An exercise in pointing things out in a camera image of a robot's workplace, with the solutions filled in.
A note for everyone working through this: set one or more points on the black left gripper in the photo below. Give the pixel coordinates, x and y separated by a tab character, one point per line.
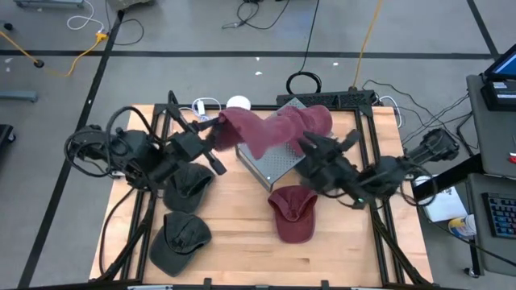
188	147

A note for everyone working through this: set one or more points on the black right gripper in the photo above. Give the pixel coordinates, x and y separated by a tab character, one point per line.
336	173

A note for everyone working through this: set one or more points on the maroon baseball cap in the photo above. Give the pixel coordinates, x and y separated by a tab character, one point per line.
318	118
294	221
258	133

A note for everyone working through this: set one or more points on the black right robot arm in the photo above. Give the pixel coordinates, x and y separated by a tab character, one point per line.
387	173

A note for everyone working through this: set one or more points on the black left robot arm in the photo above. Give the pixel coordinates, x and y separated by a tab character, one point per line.
137	157

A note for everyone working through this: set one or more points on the black perforated power strip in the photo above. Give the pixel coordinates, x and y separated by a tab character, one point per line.
342	98

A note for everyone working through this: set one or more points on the white dome lamp, metal base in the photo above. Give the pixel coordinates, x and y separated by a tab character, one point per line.
238	101

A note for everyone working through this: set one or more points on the grey perforated metal box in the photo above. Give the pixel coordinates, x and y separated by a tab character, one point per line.
274	166

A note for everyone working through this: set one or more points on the black desk crossbar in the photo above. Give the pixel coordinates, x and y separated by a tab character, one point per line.
451	177

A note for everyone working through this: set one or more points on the white box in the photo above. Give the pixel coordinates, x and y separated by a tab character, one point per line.
443	209

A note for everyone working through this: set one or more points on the black table clamp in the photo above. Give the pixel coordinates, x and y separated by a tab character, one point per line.
324	284
207	282

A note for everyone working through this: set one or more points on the white wipes canister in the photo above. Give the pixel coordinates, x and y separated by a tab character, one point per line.
461	226

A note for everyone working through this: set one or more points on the grey desk top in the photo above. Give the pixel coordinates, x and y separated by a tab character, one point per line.
496	137

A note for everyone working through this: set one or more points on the black desktop device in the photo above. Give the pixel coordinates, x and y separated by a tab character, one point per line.
493	100

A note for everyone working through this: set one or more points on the small red object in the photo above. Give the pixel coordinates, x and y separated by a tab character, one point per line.
513	158

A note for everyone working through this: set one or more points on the black desk leg with caster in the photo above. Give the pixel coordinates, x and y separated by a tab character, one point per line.
475	258

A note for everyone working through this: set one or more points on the black backlit keyboard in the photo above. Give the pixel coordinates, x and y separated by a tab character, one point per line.
502	215

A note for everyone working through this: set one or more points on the black floor plug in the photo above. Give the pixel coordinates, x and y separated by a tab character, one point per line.
39	63

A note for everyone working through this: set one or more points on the grey keyboard shelf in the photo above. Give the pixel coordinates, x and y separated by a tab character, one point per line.
496	253

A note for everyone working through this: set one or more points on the grey floor bar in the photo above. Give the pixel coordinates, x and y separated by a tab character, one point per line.
18	96

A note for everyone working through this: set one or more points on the black chair base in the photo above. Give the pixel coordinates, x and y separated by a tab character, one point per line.
5	139

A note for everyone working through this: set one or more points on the small black knob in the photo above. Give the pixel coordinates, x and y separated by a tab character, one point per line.
7	27

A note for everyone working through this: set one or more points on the black aluminium table frame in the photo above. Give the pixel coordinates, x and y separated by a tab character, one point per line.
142	266

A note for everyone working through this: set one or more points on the grey metal floor rail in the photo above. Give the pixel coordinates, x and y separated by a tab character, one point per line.
48	3

